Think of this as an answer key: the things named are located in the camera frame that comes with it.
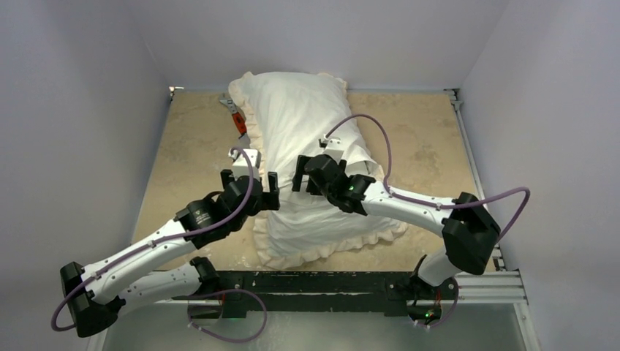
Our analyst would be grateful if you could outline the grey pillow with cream ruffle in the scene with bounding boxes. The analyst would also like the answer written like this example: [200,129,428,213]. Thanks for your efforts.
[227,71,410,271]

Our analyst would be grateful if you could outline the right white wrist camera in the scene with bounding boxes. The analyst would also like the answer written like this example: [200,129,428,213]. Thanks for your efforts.
[319,135,346,163]

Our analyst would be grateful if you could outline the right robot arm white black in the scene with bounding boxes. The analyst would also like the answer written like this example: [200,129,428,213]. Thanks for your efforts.
[292,154,501,298]

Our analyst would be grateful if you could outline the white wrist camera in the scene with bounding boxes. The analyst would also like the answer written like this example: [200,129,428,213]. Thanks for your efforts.
[229,148,262,181]
[319,135,346,163]

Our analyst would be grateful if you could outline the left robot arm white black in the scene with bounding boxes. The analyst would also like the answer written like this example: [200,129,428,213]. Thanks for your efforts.
[51,170,280,338]

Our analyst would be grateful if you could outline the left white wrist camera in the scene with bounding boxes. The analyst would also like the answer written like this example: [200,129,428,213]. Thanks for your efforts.
[229,148,262,181]

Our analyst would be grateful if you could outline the clear plastic screw box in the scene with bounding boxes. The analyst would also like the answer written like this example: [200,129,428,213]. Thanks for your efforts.
[238,133,251,148]

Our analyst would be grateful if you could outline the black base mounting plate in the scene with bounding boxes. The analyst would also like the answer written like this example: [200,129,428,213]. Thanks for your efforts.
[187,271,458,321]

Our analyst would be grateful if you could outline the red handled adjustable wrench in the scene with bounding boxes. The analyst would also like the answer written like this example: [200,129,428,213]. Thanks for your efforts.
[219,93,247,136]

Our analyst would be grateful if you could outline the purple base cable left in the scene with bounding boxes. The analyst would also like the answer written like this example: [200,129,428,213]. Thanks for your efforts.
[186,285,269,343]

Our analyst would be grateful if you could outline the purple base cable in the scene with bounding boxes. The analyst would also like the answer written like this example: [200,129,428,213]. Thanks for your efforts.
[412,282,464,331]
[186,285,269,343]

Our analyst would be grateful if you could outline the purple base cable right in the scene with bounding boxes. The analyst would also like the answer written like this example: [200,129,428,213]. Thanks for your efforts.
[412,282,464,331]

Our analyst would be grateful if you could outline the aluminium frame rail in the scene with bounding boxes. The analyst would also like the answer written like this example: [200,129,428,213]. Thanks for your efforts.
[444,88,526,303]

